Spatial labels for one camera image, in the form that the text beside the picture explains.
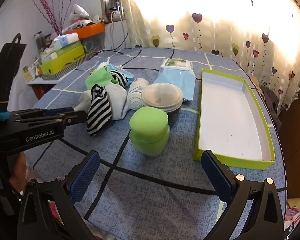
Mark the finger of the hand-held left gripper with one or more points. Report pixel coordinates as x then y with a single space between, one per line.
72 120
60 111

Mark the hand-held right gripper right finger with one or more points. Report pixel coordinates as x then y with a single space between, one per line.
216 177

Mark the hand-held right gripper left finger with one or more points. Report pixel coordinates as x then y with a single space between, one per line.
85 177

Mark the black white striped sock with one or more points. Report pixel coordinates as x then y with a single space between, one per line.
119 78
98 112

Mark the bright green sock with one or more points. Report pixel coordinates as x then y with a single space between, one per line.
97 77

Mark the lime green cardboard box tray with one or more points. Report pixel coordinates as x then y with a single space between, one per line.
230 120

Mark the person's left hand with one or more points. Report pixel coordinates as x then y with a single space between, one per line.
18 166

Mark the small white sock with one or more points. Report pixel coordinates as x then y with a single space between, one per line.
83 100

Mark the striped cardboard box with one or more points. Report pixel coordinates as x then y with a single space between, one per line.
70 68

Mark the lime green closed box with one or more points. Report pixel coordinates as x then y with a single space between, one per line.
62 60

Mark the blue checked bed sheet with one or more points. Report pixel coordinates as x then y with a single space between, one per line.
145 192

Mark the white blue tissue pack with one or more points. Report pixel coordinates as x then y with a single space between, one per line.
65 41

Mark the blue face mask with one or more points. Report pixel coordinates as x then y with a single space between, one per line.
125 71

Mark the glass jar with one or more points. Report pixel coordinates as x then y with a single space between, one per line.
40 41

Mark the green plastic container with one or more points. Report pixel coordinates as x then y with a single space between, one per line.
150 130

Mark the orange plastic tray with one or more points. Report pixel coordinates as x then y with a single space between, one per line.
90 30

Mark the colourful printed cloth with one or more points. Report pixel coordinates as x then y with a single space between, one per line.
296 212

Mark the dark checked shirt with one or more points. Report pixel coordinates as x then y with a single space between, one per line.
271 105

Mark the round clear lidded container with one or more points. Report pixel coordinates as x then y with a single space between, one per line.
162 96

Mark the purple decorative branches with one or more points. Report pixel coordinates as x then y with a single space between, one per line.
51 12

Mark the white plastic bag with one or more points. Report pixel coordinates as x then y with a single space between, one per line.
78 12

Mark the tan knitted cloth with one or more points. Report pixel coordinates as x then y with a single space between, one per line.
255 83

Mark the baby wipes pack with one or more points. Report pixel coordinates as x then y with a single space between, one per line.
177 80

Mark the heart print curtain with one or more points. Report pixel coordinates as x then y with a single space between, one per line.
215 5

